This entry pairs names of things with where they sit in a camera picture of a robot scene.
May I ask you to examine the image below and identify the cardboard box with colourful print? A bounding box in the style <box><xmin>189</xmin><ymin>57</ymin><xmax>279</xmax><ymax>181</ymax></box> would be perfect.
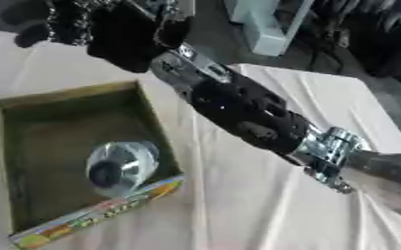
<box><xmin>0</xmin><ymin>80</ymin><xmax>186</xmax><ymax>250</ymax></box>

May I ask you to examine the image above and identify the silver foil bag with black cap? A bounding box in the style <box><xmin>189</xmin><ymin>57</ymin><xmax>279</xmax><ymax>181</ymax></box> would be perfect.
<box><xmin>84</xmin><ymin>140</ymin><xmax>163</xmax><ymax>199</ymax></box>

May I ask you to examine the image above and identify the white furniture frame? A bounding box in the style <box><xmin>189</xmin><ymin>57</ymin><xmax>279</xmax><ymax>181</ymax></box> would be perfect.
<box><xmin>221</xmin><ymin>0</ymin><xmax>316</xmax><ymax>58</ymax></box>

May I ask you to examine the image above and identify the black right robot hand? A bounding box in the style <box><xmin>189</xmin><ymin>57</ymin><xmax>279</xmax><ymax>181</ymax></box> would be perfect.
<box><xmin>2</xmin><ymin>0</ymin><xmax>193</xmax><ymax>74</ymax></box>

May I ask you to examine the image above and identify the black equipment with cables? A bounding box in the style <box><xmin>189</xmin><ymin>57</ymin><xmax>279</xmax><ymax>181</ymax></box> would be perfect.
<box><xmin>299</xmin><ymin>0</ymin><xmax>401</xmax><ymax>86</ymax></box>

